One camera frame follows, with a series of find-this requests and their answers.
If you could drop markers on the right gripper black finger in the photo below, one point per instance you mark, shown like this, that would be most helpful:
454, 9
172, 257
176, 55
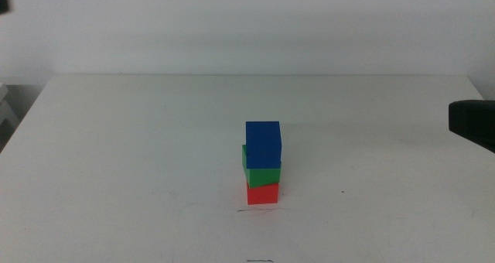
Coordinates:
473, 121

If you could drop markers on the blue cube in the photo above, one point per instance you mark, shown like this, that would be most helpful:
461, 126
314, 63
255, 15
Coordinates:
263, 145

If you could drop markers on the green cube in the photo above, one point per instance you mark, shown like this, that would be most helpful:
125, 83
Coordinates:
261, 176

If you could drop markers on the red cube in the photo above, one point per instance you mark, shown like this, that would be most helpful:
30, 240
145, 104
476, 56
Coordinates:
263, 194

